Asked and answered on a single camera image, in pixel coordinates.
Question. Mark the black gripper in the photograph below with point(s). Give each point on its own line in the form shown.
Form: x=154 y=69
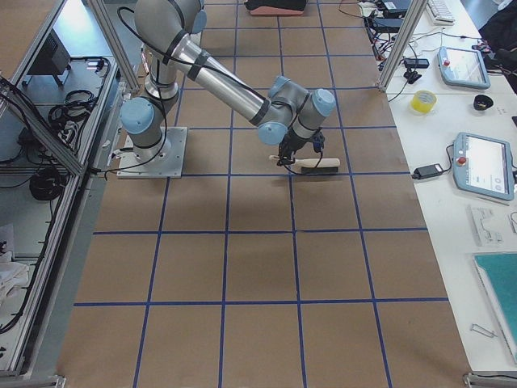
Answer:
x=288 y=145

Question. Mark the beige hand brush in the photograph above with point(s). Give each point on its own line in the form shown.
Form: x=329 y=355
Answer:
x=309 y=166

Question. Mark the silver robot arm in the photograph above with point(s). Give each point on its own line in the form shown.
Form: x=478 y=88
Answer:
x=289 y=117

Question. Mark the black lined trash bin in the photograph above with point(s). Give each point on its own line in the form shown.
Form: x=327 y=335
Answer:
x=276 y=7

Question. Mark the black power adapter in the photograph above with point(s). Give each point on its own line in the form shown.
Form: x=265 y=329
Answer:
x=427 y=172

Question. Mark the yellow tape roll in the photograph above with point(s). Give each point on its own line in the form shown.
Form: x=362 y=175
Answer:
x=423 y=101

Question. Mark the blue teach pendant far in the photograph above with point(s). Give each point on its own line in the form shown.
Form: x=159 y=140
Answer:
x=463 y=67

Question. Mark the blue teach pendant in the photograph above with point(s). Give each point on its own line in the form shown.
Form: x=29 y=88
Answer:
x=482 y=165
x=463 y=67

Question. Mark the blue teach pendant near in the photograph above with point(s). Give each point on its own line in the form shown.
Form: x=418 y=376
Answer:
x=482 y=165

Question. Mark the black small bowl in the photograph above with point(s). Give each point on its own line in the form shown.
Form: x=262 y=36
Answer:
x=482 y=102

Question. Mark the teal cutting mat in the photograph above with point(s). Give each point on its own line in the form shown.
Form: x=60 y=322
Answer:
x=497 y=273

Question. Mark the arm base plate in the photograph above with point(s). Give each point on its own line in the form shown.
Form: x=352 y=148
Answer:
x=165 y=159

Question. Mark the aluminium frame post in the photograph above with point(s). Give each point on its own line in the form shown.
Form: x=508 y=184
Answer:
x=413 y=15

